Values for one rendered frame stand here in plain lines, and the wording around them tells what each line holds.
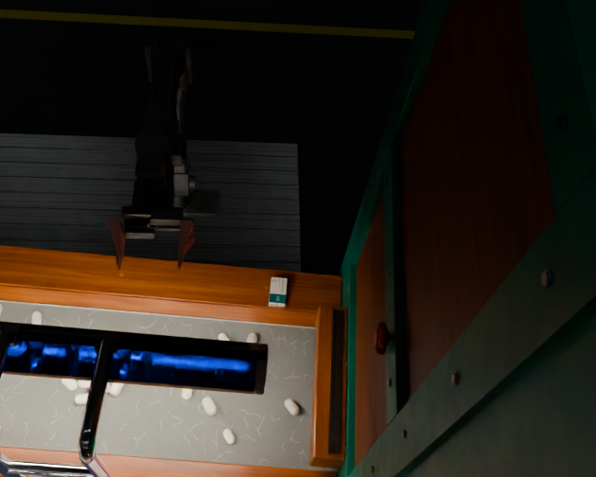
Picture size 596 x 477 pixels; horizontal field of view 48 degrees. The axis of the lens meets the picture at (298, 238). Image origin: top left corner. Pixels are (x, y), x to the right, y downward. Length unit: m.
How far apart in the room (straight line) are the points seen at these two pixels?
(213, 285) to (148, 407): 0.29
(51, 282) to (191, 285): 0.29
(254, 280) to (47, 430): 0.50
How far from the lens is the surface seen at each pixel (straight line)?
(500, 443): 0.55
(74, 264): 1.51
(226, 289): 1.45
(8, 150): 1.85
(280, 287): 1.43
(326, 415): 1.27
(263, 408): 1.38
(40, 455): 1.38
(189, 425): 1.38
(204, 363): 1.03
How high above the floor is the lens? 2.07
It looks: 59 degrees down
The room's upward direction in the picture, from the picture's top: 10 degrees clockwise
